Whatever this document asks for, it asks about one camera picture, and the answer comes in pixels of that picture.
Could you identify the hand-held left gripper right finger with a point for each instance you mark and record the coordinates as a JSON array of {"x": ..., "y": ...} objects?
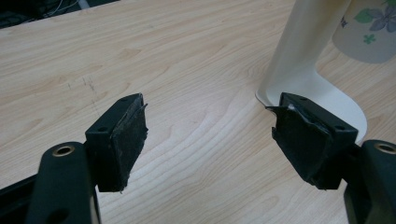
[{"x": 314, "y": 146}]

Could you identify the white curved stand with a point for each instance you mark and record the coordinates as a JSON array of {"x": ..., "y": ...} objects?
[{"x": 308, "y": 46}]

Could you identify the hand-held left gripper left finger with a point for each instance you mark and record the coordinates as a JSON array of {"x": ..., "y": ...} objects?
[{"x": 116, "y": 146}]

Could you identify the floral print cup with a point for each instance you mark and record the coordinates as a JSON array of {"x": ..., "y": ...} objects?
[{"x": 367, "y": 34}]

